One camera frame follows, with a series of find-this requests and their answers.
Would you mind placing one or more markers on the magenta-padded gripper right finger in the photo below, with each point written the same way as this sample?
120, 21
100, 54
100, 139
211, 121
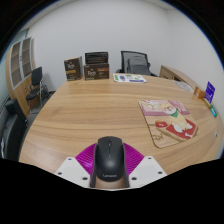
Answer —
148, 170

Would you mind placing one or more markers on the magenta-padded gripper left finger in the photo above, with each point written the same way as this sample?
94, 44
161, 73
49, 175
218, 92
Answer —
71, 170

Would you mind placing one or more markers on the black computer mouse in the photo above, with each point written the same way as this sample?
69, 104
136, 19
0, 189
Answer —
109, 158

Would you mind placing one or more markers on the cartoon print mouse pad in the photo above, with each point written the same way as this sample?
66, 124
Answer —
166, 121

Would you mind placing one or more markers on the black sofa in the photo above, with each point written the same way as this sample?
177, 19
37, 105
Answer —
11, 131

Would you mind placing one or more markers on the teal packet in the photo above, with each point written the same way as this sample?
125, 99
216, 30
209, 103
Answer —
213, 111

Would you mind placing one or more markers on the round printed white paper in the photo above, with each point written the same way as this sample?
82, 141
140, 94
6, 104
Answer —
184, 86

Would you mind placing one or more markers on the small orange box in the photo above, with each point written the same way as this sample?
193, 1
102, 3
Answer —
199, 92

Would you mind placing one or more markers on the white leaflet with coloured print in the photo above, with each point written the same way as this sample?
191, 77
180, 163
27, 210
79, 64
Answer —
129, 78

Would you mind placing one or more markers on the purple sign card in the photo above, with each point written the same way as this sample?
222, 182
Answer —
210, 92

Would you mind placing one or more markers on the wooden side desk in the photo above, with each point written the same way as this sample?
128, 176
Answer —
173, 73

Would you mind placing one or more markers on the black visitor chair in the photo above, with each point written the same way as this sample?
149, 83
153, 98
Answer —
36, 76

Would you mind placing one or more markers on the small dark brown box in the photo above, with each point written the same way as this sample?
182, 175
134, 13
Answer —
73, 69

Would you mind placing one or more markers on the open-lid dark brown box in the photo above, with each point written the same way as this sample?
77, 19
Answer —
96, 70

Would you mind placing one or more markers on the black mesh office chair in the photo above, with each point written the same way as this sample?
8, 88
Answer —
136, 63

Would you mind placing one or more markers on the wooden shelf unit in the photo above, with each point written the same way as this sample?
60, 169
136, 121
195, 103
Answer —
16, 71

